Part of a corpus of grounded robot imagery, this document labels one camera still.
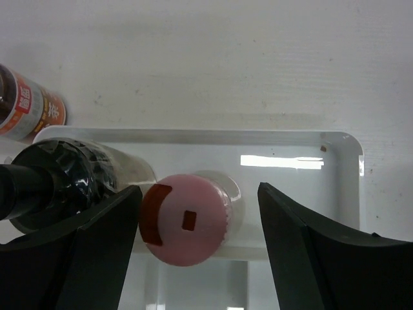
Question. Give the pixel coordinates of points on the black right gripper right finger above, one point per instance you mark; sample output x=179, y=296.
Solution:
x=318, y=263

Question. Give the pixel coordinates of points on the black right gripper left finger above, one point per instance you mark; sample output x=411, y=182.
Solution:
x=78, y=263

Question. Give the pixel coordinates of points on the black grinder top bottle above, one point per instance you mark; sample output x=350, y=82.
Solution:
x=55, y=179

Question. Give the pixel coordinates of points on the pink lid spice jar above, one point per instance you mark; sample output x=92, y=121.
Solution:
x=184, y=219

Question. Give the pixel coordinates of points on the white lid orange label jar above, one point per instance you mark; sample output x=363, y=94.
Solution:
x=27, y=107

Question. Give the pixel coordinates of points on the white compartment organizer tray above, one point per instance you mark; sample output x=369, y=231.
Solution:
x=320, y=170

